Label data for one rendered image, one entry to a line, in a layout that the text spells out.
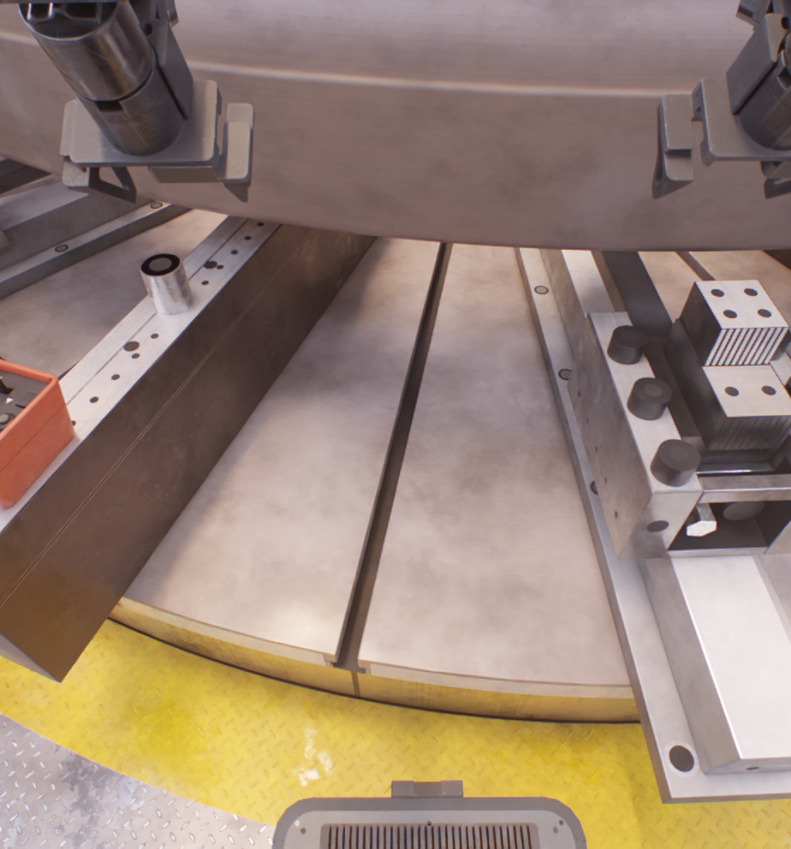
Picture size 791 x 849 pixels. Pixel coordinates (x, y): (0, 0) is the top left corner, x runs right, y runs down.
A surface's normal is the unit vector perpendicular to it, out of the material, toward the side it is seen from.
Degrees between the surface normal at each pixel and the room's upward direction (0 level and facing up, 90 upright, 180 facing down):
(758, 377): 0
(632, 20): 56
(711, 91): 30
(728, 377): 0
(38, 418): 97
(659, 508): 90
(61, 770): 0
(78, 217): 72
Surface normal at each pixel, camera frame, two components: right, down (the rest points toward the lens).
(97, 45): 0.52, 0.84
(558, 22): -0.09, 0.26
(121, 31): 0.89, 0.45
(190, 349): 0.94, 0.26
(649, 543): 0.03, 0.76
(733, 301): -0.01, -0.65
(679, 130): -0.01, -0.18
